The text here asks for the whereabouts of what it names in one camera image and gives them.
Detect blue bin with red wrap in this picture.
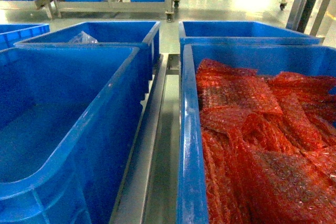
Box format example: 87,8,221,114
176,44,335,223

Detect far steel cart rack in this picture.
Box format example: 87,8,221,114
32,0,180,22

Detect blue bin far right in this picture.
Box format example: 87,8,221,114
178,21,320,49

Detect blue bin far left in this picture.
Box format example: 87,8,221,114
15,21,161,80

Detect empty blue bin near left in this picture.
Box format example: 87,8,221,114
1,47,148,223

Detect red bubble wrap sheets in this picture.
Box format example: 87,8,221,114
196,59,335,223

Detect clear plastic bag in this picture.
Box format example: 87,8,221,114
68,31,98,44

